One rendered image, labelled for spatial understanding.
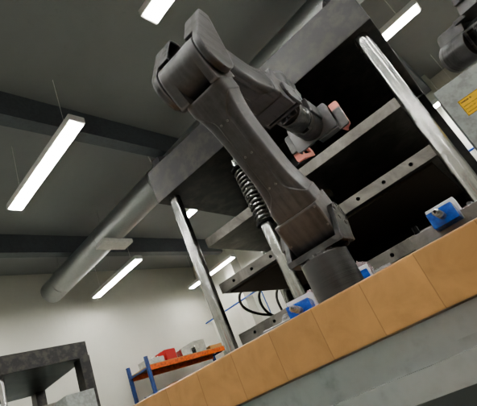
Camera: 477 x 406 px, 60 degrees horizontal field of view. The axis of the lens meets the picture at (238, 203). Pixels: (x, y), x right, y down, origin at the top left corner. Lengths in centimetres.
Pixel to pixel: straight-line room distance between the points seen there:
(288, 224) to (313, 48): 138
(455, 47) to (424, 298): 61
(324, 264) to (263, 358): 19
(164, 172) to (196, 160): 22
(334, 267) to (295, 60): 145
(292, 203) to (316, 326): 24
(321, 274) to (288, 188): 11
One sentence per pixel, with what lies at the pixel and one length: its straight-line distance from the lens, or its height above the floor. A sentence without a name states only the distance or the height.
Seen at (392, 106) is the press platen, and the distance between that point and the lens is 176.
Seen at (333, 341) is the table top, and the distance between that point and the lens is 32.
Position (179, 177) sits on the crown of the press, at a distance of 211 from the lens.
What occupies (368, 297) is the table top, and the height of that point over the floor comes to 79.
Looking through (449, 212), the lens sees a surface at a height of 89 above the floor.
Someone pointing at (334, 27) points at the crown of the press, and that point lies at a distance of 185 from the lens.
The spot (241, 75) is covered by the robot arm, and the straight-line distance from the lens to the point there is 67.
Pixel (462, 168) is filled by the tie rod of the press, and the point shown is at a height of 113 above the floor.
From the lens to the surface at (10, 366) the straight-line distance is 484.
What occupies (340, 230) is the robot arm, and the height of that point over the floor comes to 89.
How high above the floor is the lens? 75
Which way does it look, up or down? 25 degrees up
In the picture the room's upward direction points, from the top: 24 degrees counter-clockwise
